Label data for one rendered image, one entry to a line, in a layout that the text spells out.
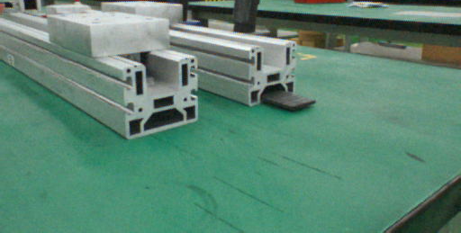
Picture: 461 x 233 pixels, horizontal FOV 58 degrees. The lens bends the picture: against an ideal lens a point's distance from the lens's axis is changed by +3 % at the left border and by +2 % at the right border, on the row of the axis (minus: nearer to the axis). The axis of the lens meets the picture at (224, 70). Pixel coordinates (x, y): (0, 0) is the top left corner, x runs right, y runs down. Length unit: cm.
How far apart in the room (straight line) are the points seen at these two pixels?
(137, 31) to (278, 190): 28
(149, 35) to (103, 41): 6
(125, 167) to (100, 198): 6
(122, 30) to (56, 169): 19
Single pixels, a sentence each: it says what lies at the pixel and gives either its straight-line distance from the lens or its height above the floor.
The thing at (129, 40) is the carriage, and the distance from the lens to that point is 54.
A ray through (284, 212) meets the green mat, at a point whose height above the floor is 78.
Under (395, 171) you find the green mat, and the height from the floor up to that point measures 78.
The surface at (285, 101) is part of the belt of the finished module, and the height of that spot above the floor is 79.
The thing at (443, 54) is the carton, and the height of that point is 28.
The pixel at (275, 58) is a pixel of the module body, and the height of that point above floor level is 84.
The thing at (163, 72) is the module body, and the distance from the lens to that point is 53.
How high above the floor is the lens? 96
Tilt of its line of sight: 13 degrees down
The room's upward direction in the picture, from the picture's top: straight up
